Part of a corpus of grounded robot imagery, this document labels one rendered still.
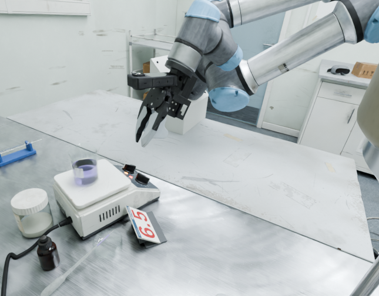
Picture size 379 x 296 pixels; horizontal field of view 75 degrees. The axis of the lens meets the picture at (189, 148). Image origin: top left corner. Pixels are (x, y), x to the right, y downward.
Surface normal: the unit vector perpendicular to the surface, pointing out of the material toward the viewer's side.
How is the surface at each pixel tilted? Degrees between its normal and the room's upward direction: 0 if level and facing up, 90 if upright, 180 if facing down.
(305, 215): 0
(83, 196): 0
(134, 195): 90
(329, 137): 90
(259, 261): 0
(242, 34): 90
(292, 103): 90
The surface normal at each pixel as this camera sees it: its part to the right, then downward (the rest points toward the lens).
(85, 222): 0.70, 0.41
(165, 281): 0.09, -0.86
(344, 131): -0.44, 0.41
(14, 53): 0.89, 0.29
